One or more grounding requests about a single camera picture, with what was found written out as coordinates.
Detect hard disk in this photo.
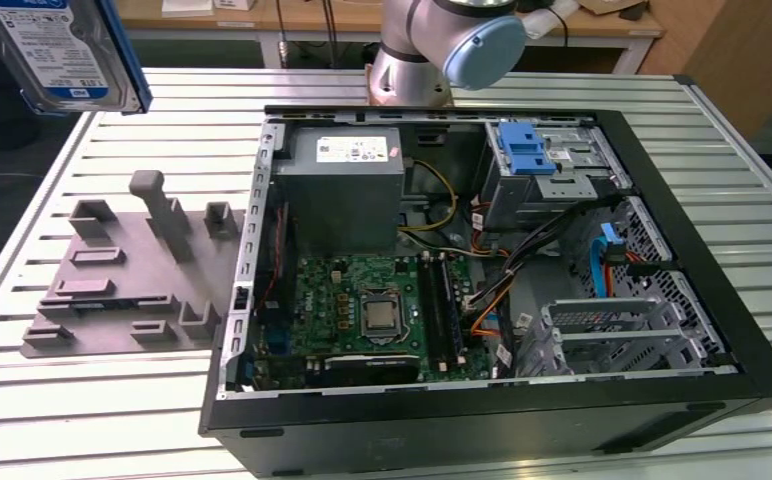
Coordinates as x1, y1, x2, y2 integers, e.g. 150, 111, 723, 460
0, 0, 155, 117

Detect metal disk bay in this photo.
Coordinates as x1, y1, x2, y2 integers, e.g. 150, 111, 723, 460
515, 297, 721, 379

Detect grey power supply unit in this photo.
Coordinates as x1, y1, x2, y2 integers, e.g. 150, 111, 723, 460
271, 124, 407, 256

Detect green motherboard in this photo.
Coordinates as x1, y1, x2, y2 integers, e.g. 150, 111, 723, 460
251, 252, 500, 389

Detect CPU socket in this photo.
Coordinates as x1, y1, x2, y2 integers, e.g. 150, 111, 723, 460
352, 287, 415, 350

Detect silver CPU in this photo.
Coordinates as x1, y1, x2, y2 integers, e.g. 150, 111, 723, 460
362, 302, 400, 331

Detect black RAM slot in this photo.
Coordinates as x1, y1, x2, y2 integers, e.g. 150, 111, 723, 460
418, 254, 442, 371

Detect black graphics card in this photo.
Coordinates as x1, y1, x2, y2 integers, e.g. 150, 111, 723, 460
304, 352, 420, 386

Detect blue plastic drive latch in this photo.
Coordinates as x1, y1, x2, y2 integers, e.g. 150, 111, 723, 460
498, 122, 558, 176

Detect metal optical drive cage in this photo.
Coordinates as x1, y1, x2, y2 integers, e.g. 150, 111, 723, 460
478, 119, 634, 231

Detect black PC case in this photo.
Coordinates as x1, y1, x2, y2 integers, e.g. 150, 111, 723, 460
196, 103, 772, 477

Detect grey parts rack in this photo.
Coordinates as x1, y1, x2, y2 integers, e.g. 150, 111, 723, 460
19, 169, 247, 359

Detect RAM stick with blue label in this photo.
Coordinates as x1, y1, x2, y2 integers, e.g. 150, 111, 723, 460
68, 298, 144, 312

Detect wooden desk white legs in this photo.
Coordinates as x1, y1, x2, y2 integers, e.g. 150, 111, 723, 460
0, 0, 667, 71

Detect white paper box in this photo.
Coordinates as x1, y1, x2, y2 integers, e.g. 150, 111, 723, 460
162, 0, 214, 19

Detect brown cardboard piece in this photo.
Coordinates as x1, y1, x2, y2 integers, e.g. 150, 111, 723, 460
578, 0, 647, 21

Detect wooden cabinet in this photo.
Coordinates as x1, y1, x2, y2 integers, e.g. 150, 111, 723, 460
642, 0, 772, 141

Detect yellow wire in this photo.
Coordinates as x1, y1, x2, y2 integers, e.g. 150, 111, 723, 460
398, 159, 458, 234

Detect red orange wire bundle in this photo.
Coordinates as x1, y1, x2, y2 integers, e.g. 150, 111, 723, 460
468, 199, 514, 259

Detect white connector coloured wires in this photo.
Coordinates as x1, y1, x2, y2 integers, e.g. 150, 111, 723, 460
462, 279, 514, 311

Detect black cable bundle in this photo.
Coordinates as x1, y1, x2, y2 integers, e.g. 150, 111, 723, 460
468, 199, 627, 301

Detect blue data wire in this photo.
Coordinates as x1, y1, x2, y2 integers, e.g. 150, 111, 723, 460
589, 222, 627, 301

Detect orange power wire connector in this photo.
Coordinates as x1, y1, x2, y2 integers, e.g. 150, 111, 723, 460
615, 252, 674, 277

